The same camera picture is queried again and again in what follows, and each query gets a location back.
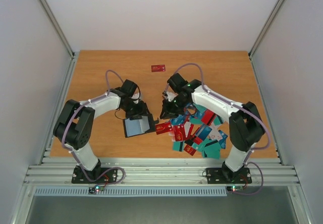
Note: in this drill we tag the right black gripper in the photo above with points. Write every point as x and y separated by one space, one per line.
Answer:
169 108

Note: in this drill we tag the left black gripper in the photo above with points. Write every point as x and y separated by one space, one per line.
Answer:
142 111

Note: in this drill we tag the black leather card holder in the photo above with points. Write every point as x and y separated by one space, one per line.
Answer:
144 125

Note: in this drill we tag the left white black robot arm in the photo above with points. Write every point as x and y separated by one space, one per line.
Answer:
74 125

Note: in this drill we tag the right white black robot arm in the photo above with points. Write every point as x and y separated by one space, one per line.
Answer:
245 125

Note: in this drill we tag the white card centre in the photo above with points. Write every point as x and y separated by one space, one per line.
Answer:
188 127

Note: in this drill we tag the teal card bottom left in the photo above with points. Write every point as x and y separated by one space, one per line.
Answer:
178 146

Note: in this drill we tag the teal card upper pile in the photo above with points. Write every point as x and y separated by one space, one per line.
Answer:
200 108

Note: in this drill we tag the blue striped card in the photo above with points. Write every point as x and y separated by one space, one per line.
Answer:
201 133

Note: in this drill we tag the red card bottom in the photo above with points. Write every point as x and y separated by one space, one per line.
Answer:
190 150

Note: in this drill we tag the red black stripe card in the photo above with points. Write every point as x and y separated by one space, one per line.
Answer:
208 117

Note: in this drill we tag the lone red card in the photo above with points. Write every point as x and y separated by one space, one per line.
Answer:
158 68

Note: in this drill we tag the teal card bottom right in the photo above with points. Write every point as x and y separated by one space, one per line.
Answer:
212 151

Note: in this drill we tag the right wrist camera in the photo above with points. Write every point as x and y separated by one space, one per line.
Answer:
169 96

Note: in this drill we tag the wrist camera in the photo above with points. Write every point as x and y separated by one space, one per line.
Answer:
136 97
169 96

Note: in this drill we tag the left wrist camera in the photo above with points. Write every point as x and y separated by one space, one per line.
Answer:
136 97

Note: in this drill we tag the grey slotted cable duct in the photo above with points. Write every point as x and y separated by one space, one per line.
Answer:
132 191

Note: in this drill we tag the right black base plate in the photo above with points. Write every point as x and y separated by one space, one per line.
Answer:
217 175

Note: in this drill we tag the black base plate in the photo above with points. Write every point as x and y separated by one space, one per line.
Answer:
217 175
99 175

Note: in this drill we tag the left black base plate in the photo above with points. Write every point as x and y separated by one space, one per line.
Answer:
99 175

